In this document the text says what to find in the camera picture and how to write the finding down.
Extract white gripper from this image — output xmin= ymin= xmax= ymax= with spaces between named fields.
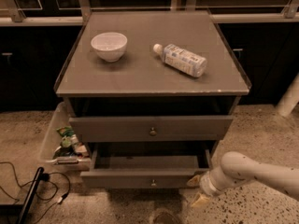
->
xmin=187 ymin=172 xmax=221 ymax=208

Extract grey drawer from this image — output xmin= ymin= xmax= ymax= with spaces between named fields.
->
xmin=69 ymin=116 xmax=233 ymax=143
xmin=80 ymin=149 xmax=211 ymax=189

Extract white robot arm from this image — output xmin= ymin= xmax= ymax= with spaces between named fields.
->
xmin=187 ymin=75 xmax=299 ymax=207

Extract brass upper drawer knob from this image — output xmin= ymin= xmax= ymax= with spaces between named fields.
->
xmin=149 ymin=127 xmax=157 ymax=136

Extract grey drawer cabinet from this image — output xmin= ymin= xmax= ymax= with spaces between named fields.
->
xmin=56 ymin=11 xmax=250 ymax=156

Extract green snack packets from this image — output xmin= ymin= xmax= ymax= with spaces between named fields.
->
xmin=53 ymin=126 xmax=89 ymax=159

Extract clear plastic water bottle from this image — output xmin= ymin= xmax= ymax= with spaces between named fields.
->
xmin=153 ymin=44 xmax=207 ymax=78

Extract clear plastic storage bin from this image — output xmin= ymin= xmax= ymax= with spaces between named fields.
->
xmin=38 ymin=102 xmax=91 ymax=172

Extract white ceramic bowl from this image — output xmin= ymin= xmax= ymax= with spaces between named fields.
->
xmin=91 ymin=32 xmax=128 ymax=63

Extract black bar stand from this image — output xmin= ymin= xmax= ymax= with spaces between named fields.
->
xmin=15 ymin=167 xmax=44 ymax=224

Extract black cable with plug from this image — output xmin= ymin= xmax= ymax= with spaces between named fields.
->
xmin=0 ymin=161 xmax=72 ymax=224

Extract metal railing frame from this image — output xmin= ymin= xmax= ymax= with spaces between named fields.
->
xmin=0 ymin=0 xmax=299 ymax=26

